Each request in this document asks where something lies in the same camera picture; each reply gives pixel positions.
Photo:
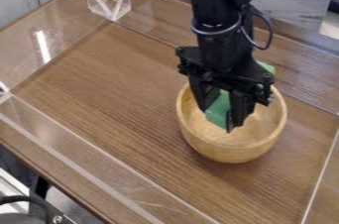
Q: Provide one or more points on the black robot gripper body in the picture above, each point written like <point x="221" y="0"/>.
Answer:
<point x="222" y="47"/>

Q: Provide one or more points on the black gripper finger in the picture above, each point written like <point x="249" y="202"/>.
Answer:
<point x="241" y="108"/>
<point x="205" y="92"/>

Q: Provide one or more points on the clear acrylic corner bracket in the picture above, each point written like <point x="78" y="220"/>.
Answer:
<point x="109" y="9"/>

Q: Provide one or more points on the green rectangular block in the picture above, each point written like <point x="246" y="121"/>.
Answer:
<point x="249" y="77"/>

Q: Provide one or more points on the brown wooden bowl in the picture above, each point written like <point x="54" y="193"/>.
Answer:
<point x="246" y="142"/>

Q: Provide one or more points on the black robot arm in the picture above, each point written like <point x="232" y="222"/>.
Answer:
<point x="224" y="12"/>

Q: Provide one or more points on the black metal table leg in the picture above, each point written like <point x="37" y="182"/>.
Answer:
<point x="49" y="214"/>

